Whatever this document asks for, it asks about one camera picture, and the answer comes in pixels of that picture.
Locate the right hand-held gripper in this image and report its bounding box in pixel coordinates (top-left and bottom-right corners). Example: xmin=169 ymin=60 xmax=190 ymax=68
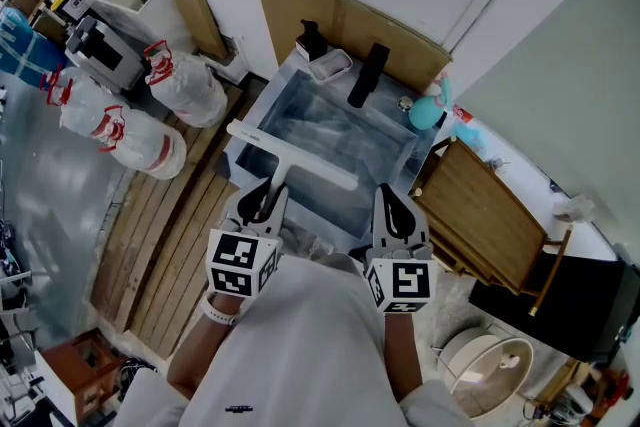
xmin=363 ymin=182 xmax=439 ymax=315

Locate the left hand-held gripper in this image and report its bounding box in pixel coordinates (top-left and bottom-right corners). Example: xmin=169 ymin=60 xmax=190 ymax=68
xmin=205 ymin=176 xmax=291 ymax=301

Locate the white squeegee with orange grip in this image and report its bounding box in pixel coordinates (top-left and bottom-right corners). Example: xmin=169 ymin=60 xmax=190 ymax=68
xmin=226 ymin=118 xmax=360 ymax=219

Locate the person's left forearm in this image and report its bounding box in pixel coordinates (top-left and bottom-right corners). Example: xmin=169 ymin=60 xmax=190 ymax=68
xmin=167 ymin=292 xmax=242 ymax=400

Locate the person's right forearm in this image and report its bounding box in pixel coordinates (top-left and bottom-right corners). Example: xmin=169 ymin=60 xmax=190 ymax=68
xmin=383 ymin=312 xmax=425 ymax=405

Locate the folded wooden table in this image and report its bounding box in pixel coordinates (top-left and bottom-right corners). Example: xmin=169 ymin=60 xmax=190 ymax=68
xmin=409 ymin=137 xmax=574 ymax=317

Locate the wooden plank platform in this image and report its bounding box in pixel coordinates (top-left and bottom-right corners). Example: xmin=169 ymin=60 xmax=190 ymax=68
xmin=89 ymin=79 xmax=267 ymax=360

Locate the white wrist watch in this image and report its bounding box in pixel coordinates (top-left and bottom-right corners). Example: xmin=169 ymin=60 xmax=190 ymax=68
xmin=200 ymin=292 xmax=242 ymax=327

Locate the teal spray bottle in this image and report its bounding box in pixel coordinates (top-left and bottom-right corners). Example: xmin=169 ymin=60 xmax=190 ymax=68
xmin=408 ymin=72 xmax=454 ymax=132

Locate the person's white shirt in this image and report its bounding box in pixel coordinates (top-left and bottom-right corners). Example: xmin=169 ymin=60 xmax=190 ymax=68
xmin=112 ymin=254 xmax=475 ymax=427

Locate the black faucet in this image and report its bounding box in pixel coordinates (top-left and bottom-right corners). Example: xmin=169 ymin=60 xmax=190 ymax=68
xmin=346 ymin=42 xmax=392 ymax=110

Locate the clear soap dish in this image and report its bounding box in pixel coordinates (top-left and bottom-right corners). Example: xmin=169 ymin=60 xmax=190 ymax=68
xmin=306 ymin=48 xmax=354 ymax=83

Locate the round white lamp shade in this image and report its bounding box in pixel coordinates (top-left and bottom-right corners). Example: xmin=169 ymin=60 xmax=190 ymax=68
xmin=439 ymin=327 xmax=536 ymax=419

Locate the crumpled white tissue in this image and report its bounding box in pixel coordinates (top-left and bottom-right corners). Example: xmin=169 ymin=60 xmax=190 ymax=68
xmin=552 ymin=194 xmax=597 ymax=223

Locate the black soap dispenser bottle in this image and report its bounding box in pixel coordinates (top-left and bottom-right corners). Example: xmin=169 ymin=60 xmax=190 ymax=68
xmin=294 ymin=18 xmax=329 ymax=63

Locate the long brown cardboard box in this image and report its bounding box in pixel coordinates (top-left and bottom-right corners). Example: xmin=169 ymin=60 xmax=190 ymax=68
xmin=170 ymin=0 xmax=230 ymax=62

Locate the large brown cardboard sheet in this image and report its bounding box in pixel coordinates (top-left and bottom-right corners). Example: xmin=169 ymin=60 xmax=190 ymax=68
xmin=251 ymin=0 xmax=454 ymax=97

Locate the silver coffee machine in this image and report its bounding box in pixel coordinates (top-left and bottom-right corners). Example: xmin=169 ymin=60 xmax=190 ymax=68
xmin=64 ymin=14 xmax=147 ymax=94

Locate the small brown wooden cabinet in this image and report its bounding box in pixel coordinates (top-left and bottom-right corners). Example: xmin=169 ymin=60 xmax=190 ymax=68
xmin=39 ymin=329 xmax=124 ymax=422

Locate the white and red appliance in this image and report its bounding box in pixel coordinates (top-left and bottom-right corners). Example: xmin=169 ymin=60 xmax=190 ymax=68
xmin=544 ymin=367 xmax=632 ymax=427

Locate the blue wrapped package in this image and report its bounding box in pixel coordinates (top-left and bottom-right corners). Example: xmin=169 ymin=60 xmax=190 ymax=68
xmin=0 ymin=7 xmax=69 ymax=89

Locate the bundle of black cables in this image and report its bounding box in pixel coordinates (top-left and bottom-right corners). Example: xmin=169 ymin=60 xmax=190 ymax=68
xmin=117 ymin=357 xmax=159 ymax=405

